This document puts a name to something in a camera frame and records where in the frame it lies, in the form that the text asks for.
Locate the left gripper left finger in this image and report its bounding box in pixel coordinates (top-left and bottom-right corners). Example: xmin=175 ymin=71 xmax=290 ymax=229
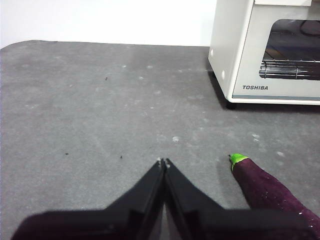
xmin=10 ymin=158 xmax=166 ymax=240

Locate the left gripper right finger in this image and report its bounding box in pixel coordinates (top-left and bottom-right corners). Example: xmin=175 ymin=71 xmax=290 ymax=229
xmin=163 ymin=157 xmax=319 ymax=240

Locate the glass oven door with handle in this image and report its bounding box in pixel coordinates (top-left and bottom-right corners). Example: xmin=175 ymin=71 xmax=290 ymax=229
xmin=231 ymin=2 xmax=320 ymax=102

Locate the white Toshiba toaster oven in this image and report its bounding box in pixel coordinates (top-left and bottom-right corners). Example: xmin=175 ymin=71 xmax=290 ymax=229
xmin=207 ymin=0 xmax=320 ymax=110

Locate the purple eggplant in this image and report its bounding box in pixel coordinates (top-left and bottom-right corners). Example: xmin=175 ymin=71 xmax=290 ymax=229
xmin=227 ymin=152 xmax=320 ymax=230

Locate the metal wire oven rack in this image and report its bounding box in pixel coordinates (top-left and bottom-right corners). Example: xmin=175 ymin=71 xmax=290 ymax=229
xmin=258 ymin=58 xmax=320 ymax=81

